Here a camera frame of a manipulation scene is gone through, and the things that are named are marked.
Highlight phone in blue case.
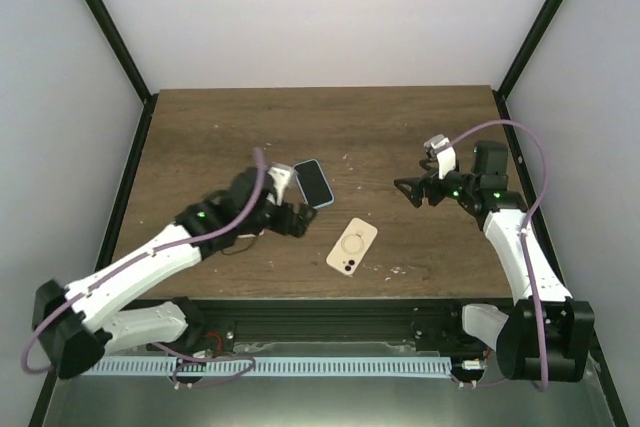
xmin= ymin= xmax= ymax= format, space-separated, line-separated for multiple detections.
xmin=293 ymin=159 xmax=335 ymax=209

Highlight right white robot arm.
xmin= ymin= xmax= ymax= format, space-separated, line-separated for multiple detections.
xmin=394 ymin=135 xmax=595 ymax=384

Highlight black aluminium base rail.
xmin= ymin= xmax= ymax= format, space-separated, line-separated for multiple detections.
xmin=195 ymin=298 xmax=486 ymax=356

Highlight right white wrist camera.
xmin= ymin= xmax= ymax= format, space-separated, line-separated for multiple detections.
xmin=424 ymin=134 xmax=457 ymax=180

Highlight right black frame post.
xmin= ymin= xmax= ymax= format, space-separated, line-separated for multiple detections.
xmin=497 ymin=0 xmax=564 ymax=99

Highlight left black table edge rail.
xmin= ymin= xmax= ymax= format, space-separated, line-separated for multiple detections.
xmin=95 ymin=93 xmax=159 ymax=272

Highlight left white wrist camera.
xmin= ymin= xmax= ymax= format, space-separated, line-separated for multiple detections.
xmin=267 ymin=163 xmax=296 ymax=206

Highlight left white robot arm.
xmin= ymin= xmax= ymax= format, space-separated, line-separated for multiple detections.
xmin=32 ymin=164 xmax=317 ymax=380

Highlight light blue slotted cable duct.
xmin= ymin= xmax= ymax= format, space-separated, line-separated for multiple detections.
xmin=86 ymin=356 xmax=452 ymax=378

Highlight left black frame post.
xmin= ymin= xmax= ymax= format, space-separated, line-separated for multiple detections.
xmin=84 ymin=0 xmax=153 ymax=104

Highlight black frame post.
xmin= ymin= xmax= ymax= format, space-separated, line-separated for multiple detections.
xmin=84 ymin=0 xmax=153 ymax=104
xmin=497 ymin=0 xmax=564 ymax=99

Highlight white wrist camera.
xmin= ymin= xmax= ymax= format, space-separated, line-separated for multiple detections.
xmin=424 ymin=134 xmax=457 ymax=180
xmin=267 ymin=163 xmax=296 ymax=206

